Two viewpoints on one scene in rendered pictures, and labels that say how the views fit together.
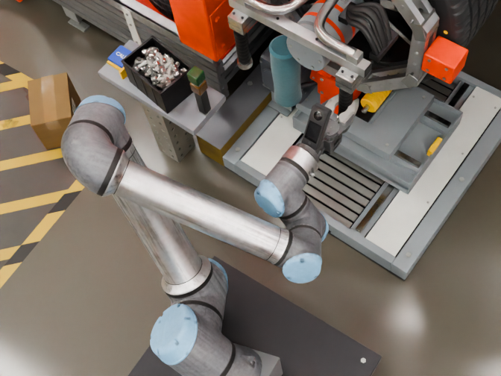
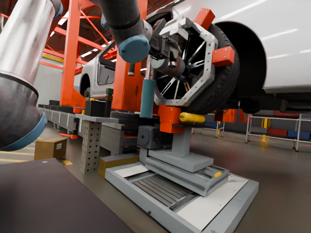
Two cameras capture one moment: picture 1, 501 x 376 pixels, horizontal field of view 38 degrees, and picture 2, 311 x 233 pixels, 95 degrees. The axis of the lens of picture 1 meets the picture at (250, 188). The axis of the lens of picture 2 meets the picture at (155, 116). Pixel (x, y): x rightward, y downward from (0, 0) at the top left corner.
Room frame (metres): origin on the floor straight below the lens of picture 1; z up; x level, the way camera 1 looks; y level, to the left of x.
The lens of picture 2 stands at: (0.33, -0.20, 0.50)
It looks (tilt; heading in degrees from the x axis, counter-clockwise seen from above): 0 degrees down; 357
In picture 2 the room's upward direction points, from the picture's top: 6 degrees clockwise
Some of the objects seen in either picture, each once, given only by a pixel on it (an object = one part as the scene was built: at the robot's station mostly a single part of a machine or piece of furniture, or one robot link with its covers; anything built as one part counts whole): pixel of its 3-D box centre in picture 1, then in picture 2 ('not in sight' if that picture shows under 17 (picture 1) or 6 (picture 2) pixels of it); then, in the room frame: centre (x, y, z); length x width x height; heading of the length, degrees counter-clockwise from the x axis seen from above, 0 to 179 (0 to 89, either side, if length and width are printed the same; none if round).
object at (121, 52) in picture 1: (121, 57); not in sight; (1.62, 0.35, 0.47); 0.07 x 0.07 x 0.02; 43
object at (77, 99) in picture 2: not in sight; (85, 99); (3.24, 1.09, 0.69); 0.52 x 0.17 x 0.35; 133
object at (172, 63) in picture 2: (345, 103); (173, 50); (1.03, -0.28, 0.83); 0.04 x 0.04 x 0.16
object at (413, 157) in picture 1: (376, 119); (184, 168); (1.39, -0.50, 0.13); 0.50 x 0.36 x 0.10; 43
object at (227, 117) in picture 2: not in sight; (223, 113); (3.23, -1.73, 0.69); 0.52 x 0.17 x 0.35; 133
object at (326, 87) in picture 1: (346, 80); (173, 119); (1.34, -0.37, 0.48); 0.16 x 0.12 x 0.17; 133
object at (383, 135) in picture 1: (366, 82); (181, 141); (1.43, -0.47, 0.32); 0.40 x 0.30 x 0.28; 43
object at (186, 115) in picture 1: (160, 86); (95, 118); (1.50, 0.23, 0.44); 0.43 x 0.17 x 0.03; 43
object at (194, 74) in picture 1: (196, 75); (109, 91); (1.35, 0.10, 0.64); 0.04 x 0.04 x 0.04; 43
